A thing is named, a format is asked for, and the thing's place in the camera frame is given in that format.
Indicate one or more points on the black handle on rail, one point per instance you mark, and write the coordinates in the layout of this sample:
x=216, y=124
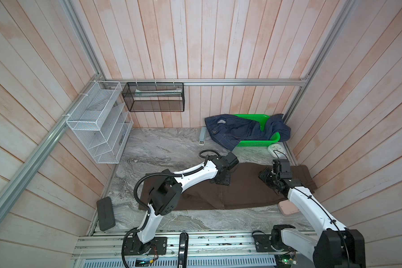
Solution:
x=183, y=250

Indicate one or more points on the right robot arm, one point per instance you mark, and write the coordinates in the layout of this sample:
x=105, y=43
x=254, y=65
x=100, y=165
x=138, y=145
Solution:
x=336, y=246

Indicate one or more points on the black rectangular pad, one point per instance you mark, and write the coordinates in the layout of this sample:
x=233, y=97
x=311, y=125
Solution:
x=106, y=216

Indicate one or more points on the black wire mesh basket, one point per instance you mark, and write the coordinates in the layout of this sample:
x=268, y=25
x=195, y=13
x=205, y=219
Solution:
x=154, y=96

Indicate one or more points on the aluminium front rail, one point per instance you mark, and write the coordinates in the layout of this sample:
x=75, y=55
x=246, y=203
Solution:
x=201, y=243

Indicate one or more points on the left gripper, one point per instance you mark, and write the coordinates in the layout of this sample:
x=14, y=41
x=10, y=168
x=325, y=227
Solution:
x=226, y=181

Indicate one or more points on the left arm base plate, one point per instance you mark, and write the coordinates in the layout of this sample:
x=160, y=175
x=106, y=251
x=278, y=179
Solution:
x=157, y=246

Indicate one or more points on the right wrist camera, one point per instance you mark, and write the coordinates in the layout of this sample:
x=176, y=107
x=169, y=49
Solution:
x=281, y=168

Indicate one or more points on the white wire mesh shelf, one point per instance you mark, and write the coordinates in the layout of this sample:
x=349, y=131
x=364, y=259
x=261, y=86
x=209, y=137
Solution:
x=100, y=122

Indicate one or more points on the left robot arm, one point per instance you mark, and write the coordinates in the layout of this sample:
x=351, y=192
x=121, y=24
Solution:
x=165, y=194

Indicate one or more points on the white round clock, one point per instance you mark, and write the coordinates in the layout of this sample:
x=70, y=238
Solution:
x=277, y=151

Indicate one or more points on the green plastic basket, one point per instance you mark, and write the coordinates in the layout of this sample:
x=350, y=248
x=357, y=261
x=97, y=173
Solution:
x=261, y=119

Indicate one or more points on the brown trousers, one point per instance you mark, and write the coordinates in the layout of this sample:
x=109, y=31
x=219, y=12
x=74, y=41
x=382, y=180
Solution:
x=246, y=190

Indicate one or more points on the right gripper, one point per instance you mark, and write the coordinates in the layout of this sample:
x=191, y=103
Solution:
x=262, y=173

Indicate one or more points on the dark blue denim jeans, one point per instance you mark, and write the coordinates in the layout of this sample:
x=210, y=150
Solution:
x=229, y=130

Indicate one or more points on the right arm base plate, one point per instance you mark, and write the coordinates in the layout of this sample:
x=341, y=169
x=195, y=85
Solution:
x=263, y=243

